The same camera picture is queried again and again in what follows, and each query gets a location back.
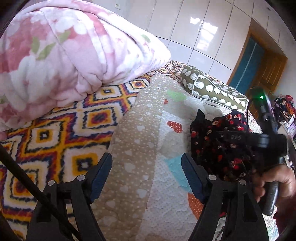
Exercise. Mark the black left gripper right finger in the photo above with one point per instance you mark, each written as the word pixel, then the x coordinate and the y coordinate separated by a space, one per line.
pixel 234 200

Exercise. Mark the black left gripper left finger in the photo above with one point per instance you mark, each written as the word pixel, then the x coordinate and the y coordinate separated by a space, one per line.
pixel 65 212

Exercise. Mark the black floral skirt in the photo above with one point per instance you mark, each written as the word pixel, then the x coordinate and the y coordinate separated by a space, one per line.
pixel 210 149

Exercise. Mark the person's right hand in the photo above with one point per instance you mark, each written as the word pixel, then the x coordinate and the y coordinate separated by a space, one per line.
pixel 281 174

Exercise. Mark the cluttered storage shelf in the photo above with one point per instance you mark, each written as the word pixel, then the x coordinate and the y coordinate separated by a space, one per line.
pixel 284 110

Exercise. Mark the teal curtain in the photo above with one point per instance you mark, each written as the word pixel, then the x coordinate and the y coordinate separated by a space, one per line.
pixel 247 67

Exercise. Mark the wooden door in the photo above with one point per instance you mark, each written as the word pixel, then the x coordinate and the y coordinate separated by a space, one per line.
pixel 269 73

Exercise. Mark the green white patterned pillow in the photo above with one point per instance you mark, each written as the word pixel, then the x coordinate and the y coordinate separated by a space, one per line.
pixel 204 86

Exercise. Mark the colourful diamond pattern blanket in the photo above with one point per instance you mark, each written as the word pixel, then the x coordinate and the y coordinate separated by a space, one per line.
pixel 68 141

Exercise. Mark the white quilted patchwork bedspread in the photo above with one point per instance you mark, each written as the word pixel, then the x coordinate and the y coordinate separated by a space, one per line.
pixel 146 195

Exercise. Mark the pink floral comforter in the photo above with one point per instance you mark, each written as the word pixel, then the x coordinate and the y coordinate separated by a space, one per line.
pixel 57 52

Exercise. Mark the white wall switch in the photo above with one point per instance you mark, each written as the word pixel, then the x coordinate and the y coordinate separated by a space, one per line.
pixel 117 6

